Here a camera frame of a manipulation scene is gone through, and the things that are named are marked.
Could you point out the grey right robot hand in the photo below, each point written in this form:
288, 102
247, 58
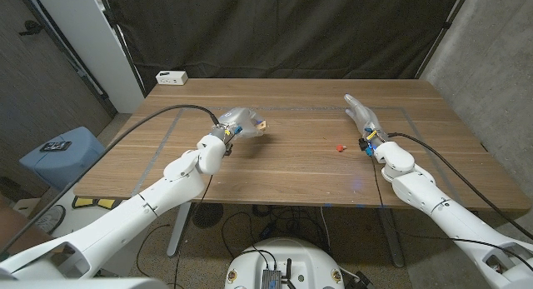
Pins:
366, 120

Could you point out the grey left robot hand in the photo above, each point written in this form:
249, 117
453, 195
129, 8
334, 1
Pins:
243, 122

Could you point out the wooden block with holes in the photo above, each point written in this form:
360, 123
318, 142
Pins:
261, 125

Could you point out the red-headed wooden screw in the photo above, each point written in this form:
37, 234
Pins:
341, 147

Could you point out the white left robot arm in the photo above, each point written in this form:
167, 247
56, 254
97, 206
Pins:
145, 210

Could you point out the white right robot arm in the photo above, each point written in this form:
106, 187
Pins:
441, 210

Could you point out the wooden table panel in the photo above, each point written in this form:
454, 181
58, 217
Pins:
291, 108

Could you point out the white power strip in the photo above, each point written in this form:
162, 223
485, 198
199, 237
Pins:
171, 77

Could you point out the black curtain backdrop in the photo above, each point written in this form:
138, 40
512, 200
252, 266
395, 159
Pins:
270, 31

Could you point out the black round floor fan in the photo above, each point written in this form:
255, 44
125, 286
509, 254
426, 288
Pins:
207, 215

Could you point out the grey table leg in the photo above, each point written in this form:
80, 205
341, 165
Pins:
391, 239

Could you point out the white table leg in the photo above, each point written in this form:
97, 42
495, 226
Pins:
177, 239

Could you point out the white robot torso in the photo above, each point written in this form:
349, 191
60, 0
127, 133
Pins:
287, 255

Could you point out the yellow and black floor pad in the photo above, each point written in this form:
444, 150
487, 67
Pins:
83, 202

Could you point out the white pillar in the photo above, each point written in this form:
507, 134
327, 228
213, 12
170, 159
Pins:
83, 39

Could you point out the blue stool with phone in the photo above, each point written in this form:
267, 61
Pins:
62, 164

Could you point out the white floor platform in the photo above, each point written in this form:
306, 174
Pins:
79, 216

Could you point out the black phone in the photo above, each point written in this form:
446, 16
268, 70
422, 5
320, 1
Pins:
55, 146

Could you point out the grey sneaker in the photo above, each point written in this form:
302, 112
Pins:
51, 219

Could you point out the person's bare leg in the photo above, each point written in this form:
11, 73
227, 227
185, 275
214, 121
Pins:
16, 230

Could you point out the black backdrop frame pole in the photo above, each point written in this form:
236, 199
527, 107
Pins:
126, 51
443, 31

